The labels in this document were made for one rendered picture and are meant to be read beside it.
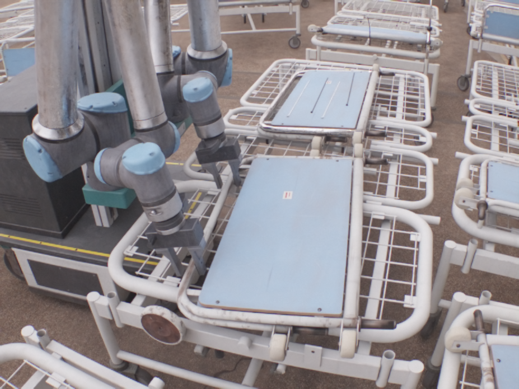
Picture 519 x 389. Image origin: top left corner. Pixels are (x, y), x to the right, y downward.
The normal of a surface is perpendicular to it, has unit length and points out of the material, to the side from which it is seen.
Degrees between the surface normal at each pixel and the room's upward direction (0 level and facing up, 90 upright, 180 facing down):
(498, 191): 8
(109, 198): 90
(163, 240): 90
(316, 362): 90
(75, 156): 107
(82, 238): 0
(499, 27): 90
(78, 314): 0
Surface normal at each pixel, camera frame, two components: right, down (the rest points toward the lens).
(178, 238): -0.19, 0.54
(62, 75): 0.61, 0.63
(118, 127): 0.82, 0.29
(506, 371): -0.01, -0.88
